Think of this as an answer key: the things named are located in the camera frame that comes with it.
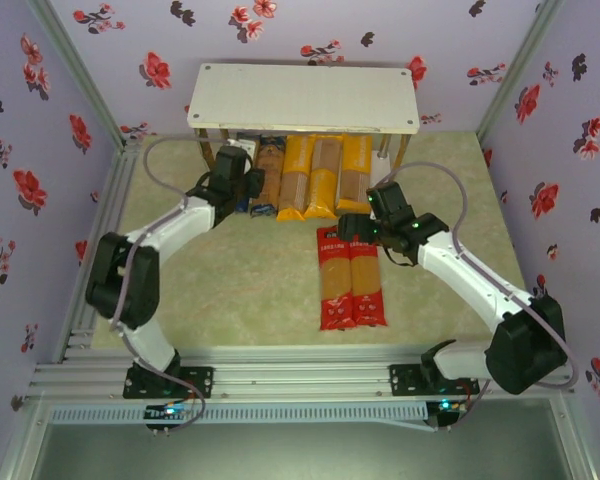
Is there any blue spaghetti bag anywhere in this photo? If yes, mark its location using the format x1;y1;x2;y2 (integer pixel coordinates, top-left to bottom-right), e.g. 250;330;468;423
249;135;287;219

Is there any yellow Pastayme spaghetti bag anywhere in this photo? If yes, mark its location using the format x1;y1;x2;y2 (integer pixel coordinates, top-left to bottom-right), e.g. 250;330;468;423
303;134;344;221

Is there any white two-tier metal shelf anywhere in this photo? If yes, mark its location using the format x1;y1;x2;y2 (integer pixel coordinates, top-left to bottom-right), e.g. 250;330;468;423
186;62;421;189

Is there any red spaghetti bag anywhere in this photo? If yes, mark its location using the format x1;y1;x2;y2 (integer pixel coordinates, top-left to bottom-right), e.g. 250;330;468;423
315;225;357;332
348;234;389;327

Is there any green marbled table mat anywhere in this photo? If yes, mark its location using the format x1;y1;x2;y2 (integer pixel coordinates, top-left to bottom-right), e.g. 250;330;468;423
92;132;536;351

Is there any circuit board green light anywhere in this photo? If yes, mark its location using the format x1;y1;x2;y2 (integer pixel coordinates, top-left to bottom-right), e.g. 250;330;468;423
427;399;469;427

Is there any circuit board blue light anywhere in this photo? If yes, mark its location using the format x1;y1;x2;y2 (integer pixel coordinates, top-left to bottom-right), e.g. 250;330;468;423
144;403;191;427

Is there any grey right arm cable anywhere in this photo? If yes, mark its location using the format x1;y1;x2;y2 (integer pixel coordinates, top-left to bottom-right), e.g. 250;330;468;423
377;162;580;432

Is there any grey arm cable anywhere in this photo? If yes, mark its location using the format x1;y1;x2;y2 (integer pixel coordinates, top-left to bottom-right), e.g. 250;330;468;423
377;162;580;432
109;133;236;434

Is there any grey left arm cable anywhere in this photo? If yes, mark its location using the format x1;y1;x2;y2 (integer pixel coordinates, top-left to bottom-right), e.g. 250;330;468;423
109;133;236;434

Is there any aluminium side rail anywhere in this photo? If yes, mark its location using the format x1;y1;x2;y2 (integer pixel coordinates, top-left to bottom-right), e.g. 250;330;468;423
54;139;144;364

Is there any long aluminium mounting rail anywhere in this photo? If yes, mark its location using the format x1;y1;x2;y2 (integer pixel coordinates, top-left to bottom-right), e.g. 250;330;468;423
27;357;579;401

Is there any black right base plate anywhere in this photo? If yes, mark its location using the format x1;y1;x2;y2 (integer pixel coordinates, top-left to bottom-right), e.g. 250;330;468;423
388;364;481;399

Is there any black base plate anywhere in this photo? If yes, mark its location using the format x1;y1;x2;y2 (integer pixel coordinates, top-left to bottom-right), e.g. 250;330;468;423
388;364;481;399
123;366;215;400

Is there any aluminium corner post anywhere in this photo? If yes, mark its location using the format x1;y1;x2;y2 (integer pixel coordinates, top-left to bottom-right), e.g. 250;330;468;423
27;0;131;149
476;0;566;146

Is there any white slotted cable duct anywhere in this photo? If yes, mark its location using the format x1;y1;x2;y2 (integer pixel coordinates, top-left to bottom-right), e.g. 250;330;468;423
49;403;429;425

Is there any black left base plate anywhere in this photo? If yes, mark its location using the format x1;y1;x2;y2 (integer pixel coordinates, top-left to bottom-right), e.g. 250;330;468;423
123;366;215;400

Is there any aluminium frame bar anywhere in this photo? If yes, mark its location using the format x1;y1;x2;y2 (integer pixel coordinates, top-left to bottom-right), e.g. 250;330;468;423
547;394;599;480
0;394;56;480

